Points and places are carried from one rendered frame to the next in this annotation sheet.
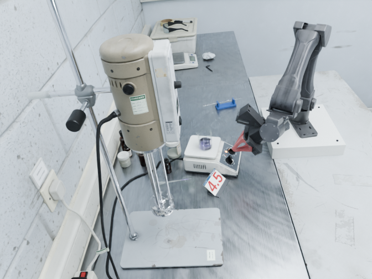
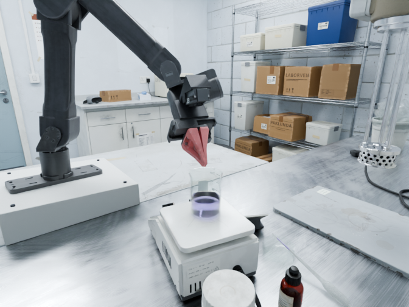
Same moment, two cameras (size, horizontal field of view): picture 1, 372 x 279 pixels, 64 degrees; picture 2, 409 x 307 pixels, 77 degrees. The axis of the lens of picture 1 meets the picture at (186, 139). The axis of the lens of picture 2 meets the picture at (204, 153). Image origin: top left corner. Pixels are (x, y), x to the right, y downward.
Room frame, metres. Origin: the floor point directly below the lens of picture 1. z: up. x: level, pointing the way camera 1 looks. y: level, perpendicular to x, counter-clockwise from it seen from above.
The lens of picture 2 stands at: (1.12, 0.20, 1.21)
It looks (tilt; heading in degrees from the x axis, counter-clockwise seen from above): 17 degrees down; 227
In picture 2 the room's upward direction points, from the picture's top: straight up
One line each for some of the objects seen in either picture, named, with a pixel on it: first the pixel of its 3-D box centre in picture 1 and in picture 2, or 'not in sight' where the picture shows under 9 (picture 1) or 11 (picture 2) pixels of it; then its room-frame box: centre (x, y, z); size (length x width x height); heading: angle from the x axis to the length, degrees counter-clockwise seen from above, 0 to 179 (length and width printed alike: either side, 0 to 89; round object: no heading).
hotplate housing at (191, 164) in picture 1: (210, 155); (198, 234); (0.87, -0.08, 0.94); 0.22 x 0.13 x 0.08; 71
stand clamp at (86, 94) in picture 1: (80, 106); not in sight; (0.52, 0.20, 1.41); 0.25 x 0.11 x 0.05; 84
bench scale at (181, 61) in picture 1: (176, 61); not in sight; (1.84, -0.01, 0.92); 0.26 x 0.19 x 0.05; 89
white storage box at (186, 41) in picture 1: (176, 36); not in sight; (2.15, -0.02, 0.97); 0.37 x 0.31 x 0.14; 172
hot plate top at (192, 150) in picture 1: (202, 146); (204, 219); (0.87, -0.06, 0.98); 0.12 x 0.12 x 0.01; 71
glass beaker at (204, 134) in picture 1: (204, 139); (206, 192); (0.86, -0.07, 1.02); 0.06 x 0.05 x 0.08; 85
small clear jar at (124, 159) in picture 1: (124, 159); not in sight; (0.92, 0.25, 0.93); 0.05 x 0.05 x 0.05
